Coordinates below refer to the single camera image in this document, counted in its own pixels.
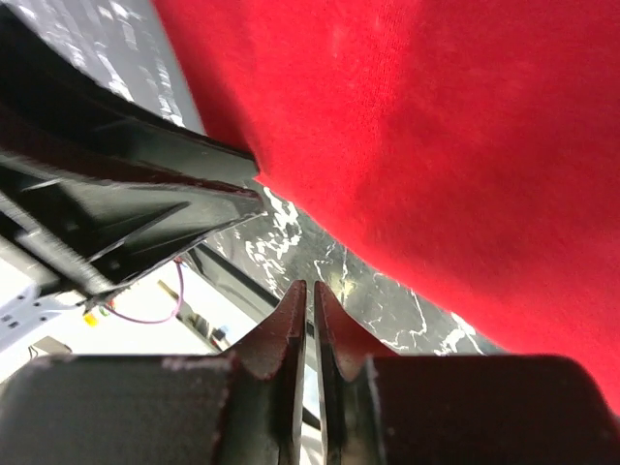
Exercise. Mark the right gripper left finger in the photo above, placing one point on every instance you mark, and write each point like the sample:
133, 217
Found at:
243, 406

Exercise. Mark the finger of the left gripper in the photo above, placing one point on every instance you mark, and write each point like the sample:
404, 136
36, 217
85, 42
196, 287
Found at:
71, 233
43, 87

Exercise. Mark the left small connector board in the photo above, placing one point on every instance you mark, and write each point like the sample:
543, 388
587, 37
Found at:
105, 305

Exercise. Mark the red t shirt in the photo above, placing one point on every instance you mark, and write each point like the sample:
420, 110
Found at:
467, 149

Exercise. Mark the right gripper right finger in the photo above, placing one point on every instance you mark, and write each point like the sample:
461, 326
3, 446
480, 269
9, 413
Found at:
379, 407

